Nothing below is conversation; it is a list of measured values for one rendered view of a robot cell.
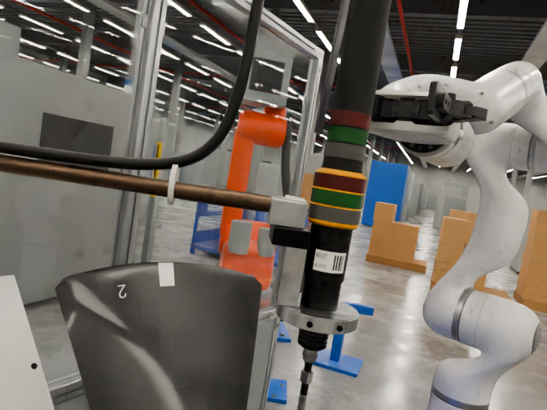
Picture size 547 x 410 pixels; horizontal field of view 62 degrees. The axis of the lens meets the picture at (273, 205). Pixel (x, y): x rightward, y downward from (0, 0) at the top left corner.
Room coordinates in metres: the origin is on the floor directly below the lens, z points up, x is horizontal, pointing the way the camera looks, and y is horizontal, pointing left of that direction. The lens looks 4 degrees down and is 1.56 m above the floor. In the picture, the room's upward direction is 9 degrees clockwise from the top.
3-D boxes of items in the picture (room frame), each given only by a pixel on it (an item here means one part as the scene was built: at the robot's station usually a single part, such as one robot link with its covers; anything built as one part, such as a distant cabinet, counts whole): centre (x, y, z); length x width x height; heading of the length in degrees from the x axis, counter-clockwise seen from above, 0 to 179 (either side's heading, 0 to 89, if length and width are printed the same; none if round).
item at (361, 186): (0.38, -0.05, 1.55); 0.04 x 0.04 x 0.01
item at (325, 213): (0.38, -0.05, 1.53); 0.04 x 0.04 x 0.01
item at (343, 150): (0.38, -0.05, 1.58); 0.03 x 0.03 x 0.01
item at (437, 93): (0.46, -0.16, 1.65); 0.07 x 0.03 x 0.03; 150
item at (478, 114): (0.51, -0.18, 1.65); 0.08 x 0.06 x 0.01; 52
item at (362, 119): (0.38, -0.05, 1.60); 0.03 x 0.03 x 0.01
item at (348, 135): (0.38, -0.05, 1.59); 0.03 x 0.03 x 0.01
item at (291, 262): (0.38, -0.04, 1.48); 0.09 x 0.07 x 0.10; 95
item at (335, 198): (0.38, -0.05, 1.54); 0.04 x 0.04 x 0.01
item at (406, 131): (0.56, -0.15, 1.64); 0.11 x 0.10 x 0.07; 150
